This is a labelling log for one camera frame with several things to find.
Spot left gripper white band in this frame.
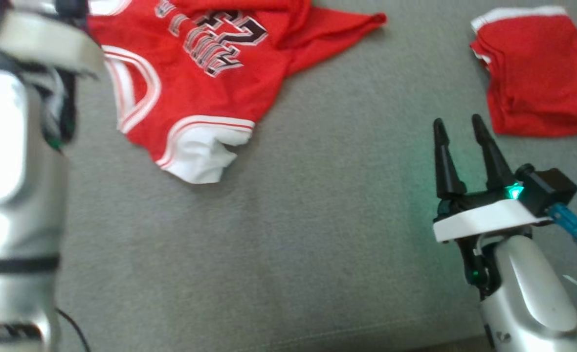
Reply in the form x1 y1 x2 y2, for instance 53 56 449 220
0 0 106 77

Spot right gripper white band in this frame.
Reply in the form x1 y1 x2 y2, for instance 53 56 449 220
432 114 553 244

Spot red shorts with white stripe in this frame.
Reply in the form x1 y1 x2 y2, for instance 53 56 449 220
469 6 577 137

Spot red basketball jersey white trim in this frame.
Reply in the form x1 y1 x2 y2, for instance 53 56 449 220
87 0 388 185

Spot teal right camera connector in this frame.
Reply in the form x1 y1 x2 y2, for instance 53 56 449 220
547 203 577 245

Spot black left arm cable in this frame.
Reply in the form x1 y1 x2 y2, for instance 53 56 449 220
56 308 91 352

